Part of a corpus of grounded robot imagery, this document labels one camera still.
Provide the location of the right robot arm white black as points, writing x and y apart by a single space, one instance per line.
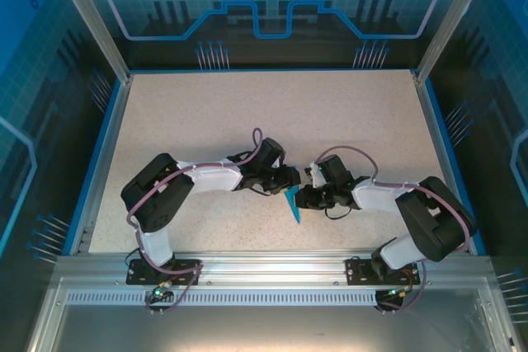
379 199

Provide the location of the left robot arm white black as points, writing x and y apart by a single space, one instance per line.
210 181

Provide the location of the sheet metal tray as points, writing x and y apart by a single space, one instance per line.
247 327

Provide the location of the perforated metal strip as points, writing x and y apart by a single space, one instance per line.
268 297

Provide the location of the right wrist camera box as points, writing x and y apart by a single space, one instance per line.
336 170

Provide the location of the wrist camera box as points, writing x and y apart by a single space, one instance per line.
270 150
336 170

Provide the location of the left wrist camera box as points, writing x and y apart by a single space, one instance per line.
270 150

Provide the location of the aluminium front rail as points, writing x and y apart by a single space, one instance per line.
272 265

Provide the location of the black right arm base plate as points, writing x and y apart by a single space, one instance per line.
359 271

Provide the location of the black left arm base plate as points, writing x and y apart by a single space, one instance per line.
185 271

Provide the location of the aluminium side rail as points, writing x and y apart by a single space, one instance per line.
441 137
103 162

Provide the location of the aluminium upright post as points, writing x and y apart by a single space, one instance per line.
95 18
453 18

